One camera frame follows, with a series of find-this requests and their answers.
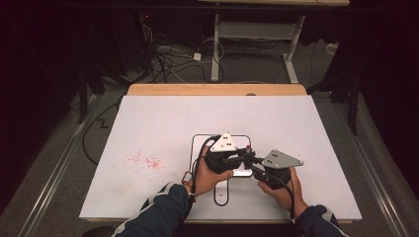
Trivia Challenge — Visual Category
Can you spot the person's right hand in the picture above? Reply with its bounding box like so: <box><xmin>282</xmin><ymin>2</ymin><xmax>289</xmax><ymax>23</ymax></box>
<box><xmin>257</xmin><ymin>167</ymin><xmax>309</xmax><ymax>219</ymax></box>

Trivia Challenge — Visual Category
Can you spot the tangle of black cables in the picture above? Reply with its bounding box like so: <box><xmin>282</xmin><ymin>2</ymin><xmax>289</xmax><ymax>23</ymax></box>
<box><xmin>139</xmin><ymin>24</ymin><xmax>226</xmax><ymax>84</ymax></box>

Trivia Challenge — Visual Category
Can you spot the black metal stand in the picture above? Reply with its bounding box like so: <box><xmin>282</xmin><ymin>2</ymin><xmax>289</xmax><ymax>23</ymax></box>
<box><xmin>76</xmin><ymin>65</ymin><xmax>89</xmax><ymax>125</ymax></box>
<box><xmin>305</xmin><ymin>70</ymin><xmax>362</xmax><ymax>136</ymax></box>

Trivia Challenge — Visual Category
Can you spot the hand-held gripper cable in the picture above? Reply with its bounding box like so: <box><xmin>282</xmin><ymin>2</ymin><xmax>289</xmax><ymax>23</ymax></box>
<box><xmin>268</xmin><ymin>173</ymin><xmax>297</xmax><ymax>225</ymax></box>
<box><xmin>189</xmin><ymin>134</ymin><xmax>222</xmax><ymax>202</ymax></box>

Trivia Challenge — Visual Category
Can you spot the left hand-held gripper cable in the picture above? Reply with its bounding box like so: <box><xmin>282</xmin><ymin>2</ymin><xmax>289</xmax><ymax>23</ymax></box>
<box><xmin>189</xmin><ymin>134</ymin><xmax>222</xmax><ymax>202</ymax></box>

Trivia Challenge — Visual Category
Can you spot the wooden table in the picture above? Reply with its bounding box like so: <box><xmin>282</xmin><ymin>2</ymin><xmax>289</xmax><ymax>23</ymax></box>
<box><xmin>126</xmin><ymin>83</ymin><xmax>308</xmax><ymax>97</ymax></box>

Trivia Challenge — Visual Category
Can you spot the black floor cable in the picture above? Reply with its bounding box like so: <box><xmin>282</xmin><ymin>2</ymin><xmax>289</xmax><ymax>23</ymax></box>
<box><xmin>81</xmin><ymin>94</ymin><xmax>126</xmax><ymax>166</ymax></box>

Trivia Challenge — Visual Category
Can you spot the person's left hand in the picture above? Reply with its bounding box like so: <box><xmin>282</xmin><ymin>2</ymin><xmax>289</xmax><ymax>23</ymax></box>
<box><xmin>184</xmin><ymin>146</ymin><xmax>235</xmax><ymax>198</ymax></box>

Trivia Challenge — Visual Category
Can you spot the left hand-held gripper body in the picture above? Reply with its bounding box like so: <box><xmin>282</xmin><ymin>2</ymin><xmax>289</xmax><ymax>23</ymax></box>
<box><xmin>206</xmin><ymin>131</ymin><xmax>240</xmax><ymax>175</ymax></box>

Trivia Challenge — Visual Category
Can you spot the white table cover board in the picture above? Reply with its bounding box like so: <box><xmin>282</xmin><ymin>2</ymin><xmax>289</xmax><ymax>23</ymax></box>
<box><xmin>79</xmin><ymin>95</ymin><xmax>363</xmax><ymax>222</ymax></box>

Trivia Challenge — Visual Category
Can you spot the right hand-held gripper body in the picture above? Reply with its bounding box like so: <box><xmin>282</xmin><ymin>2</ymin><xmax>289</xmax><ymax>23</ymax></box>
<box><xmin>258</xmin><ymin>149</ymin><xmax>304</xmax><ymax>191</ymax></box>

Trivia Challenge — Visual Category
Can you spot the white paddle whiteboard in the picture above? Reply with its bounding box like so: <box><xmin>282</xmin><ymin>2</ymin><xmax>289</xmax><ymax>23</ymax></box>
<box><xmin>190</xmin><ymin>132</ymin><xmax>255</xmax><ymax>207</ymax></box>

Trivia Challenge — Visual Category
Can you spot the white metal desk frame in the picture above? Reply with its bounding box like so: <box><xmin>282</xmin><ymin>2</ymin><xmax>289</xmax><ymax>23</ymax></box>
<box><xmin>197</xmin><ymin>0</ymin><xmax>351</xmax><ymax>84</ymax></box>

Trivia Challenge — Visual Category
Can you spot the right hand-held gripper cable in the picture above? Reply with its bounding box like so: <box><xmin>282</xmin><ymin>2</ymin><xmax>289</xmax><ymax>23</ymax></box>
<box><xmin>268</xmin><ymin>173</ymin><xmax>297</xmax><ymax>225</ymax></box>

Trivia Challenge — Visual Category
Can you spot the metal floor rail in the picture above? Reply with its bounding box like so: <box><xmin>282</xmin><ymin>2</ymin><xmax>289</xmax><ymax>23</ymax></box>
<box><xmin>14</xmin><ymin>93</ymin><xmax>103</xmax><ymax>237</ymax></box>
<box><xmin>330</xmin><ymin>98</ymin><xmax>411</xmax><ymax>237</ymax></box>

